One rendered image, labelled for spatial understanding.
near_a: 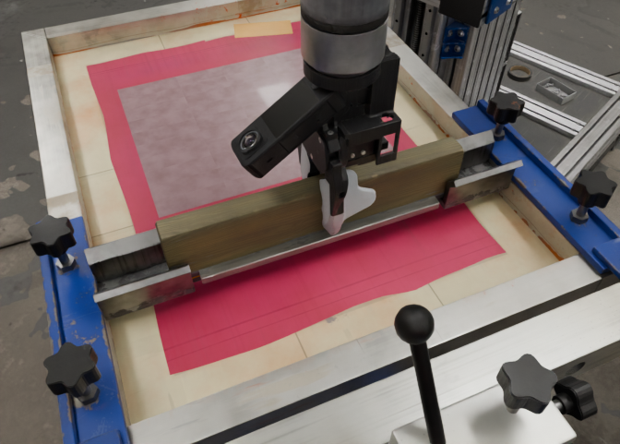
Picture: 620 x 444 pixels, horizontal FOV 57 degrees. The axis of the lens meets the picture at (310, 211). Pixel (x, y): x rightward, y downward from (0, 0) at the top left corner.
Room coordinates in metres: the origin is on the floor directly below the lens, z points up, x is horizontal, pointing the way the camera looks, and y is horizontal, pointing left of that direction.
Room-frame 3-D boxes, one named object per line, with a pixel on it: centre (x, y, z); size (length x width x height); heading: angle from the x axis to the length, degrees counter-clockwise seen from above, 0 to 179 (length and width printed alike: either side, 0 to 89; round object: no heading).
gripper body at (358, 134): (0.46, -0.04, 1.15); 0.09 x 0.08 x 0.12; 113
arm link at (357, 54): (0.46, -0.03, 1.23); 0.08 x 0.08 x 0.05
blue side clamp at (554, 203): (0.52, -0.28, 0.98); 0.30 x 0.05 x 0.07; 23
